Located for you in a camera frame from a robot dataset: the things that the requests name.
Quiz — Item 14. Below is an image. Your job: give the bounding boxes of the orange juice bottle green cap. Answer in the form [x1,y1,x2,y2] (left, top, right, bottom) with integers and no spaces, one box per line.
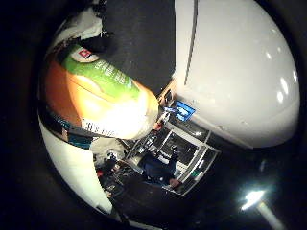
[39,43,160,141]

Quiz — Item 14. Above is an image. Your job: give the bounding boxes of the person in dark clothes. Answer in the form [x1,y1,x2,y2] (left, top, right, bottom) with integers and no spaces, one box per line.
[139,144,181,189]

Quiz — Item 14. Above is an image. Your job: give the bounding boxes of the ceiling light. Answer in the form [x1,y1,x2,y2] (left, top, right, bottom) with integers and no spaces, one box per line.
[240,189,267,212]

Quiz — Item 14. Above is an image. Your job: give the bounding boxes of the blue wall sign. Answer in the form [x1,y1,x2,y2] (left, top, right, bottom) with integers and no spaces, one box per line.
[174,100,197,123]

